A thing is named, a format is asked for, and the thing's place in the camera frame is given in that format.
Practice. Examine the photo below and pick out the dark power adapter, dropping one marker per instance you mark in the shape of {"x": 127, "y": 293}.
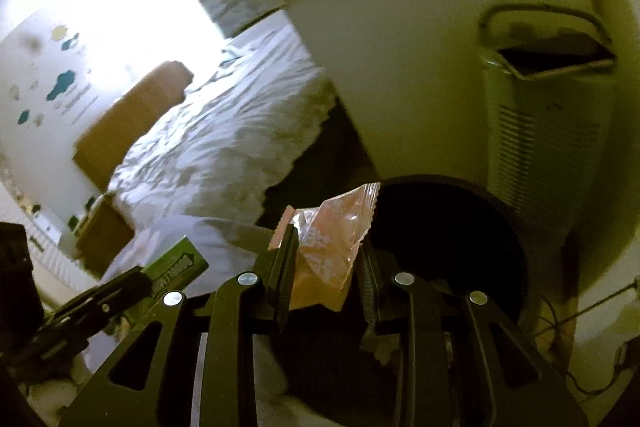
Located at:
{"x": 627, "y": 354}

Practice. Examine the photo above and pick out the black round trash bin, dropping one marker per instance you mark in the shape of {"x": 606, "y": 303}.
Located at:
{"x": 450, "y": 232}

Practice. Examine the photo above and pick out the green chewing gum box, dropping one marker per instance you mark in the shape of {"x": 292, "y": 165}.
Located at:
{"x": 167, "y": 274}

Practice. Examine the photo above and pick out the wooden headboard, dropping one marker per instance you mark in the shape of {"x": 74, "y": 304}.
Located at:
{"x": 130, "y": 132}

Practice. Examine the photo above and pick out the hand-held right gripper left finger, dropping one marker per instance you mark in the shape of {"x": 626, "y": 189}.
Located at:
{"x": 286, "y": 267}

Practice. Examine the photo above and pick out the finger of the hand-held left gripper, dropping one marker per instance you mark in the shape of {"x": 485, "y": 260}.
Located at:
{"x": 100, "y": 302}
{"x": 50, "y": 359}

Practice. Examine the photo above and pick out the wooden nightstand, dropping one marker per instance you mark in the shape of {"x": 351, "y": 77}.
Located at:
{"x": 102, "y": 237}

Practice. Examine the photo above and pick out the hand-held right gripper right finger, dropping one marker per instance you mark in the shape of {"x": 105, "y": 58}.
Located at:
{"x": 371, "y": 292}

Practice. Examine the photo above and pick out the pale green tower heater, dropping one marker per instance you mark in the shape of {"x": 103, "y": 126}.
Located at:
{"x": 550, "y": 137}

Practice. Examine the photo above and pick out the bed with white bedding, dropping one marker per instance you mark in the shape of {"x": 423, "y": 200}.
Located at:
{"x": 235, "y": 122}

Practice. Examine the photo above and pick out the orange snack wrapper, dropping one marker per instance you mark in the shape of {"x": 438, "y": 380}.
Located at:
{"x": 330, "y": 252}

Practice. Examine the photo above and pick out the blue cloud wall sticker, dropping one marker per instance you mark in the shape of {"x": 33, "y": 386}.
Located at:
{"x": 62, "y": 86}

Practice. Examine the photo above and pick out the white desk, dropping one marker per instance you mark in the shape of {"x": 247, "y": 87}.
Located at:
{"x": 400, "y": 57}

